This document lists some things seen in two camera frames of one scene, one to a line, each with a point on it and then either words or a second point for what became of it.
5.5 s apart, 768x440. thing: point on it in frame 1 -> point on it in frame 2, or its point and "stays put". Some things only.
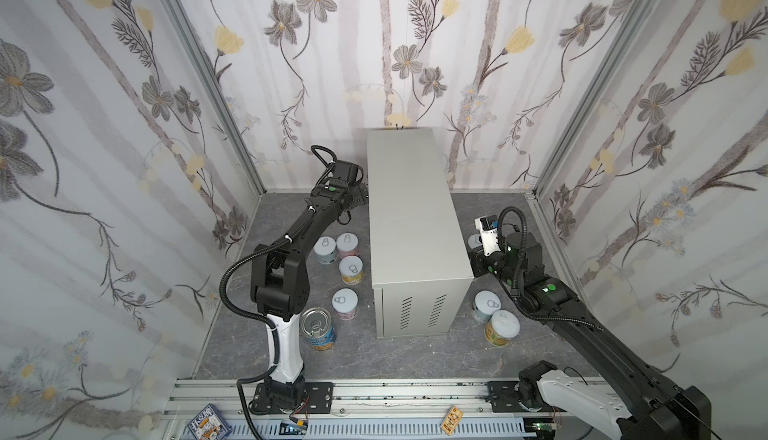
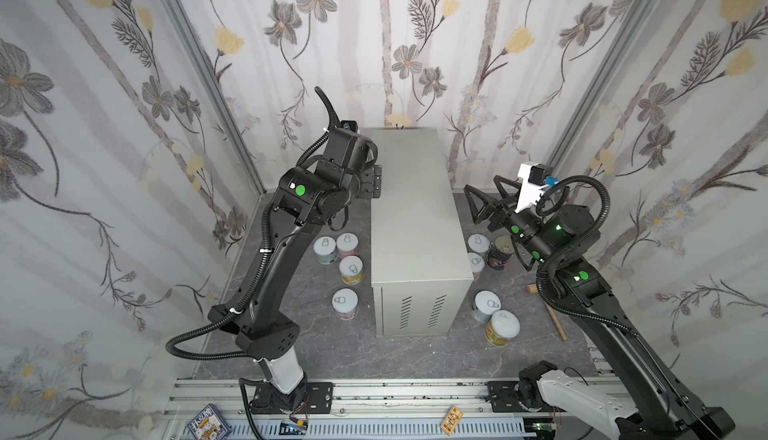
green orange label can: x=501 y=327 stays put
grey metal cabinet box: x=421 y=269 stays put
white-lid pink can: x=347 y=244 stays put
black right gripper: x=478 y=261 -> x=497 y=210
